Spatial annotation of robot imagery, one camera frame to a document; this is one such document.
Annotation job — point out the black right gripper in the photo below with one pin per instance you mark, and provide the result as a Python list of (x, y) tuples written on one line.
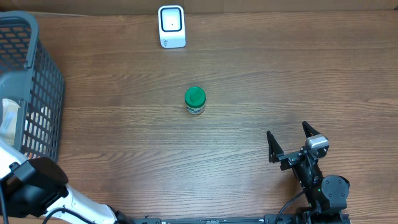
[(290, 160)]

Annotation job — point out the green lid jar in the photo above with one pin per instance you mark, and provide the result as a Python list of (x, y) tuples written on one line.
[(195, 100)]

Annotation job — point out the beige clear pouch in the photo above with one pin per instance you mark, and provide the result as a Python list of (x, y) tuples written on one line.
[(9, 120)]

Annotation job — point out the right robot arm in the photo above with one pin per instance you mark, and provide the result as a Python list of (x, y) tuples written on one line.
[(326, 196)]

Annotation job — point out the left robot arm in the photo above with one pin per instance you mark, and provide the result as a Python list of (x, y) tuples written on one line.
[(39, 187)]

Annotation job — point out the white barcode scanner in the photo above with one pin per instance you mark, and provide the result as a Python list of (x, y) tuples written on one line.
[(171, 21)]

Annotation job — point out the grey plastic mesh basket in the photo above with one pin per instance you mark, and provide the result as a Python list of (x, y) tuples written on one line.
[(31, 78)]

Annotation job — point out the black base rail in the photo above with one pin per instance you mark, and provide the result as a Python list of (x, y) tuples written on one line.
[(211, 221)]

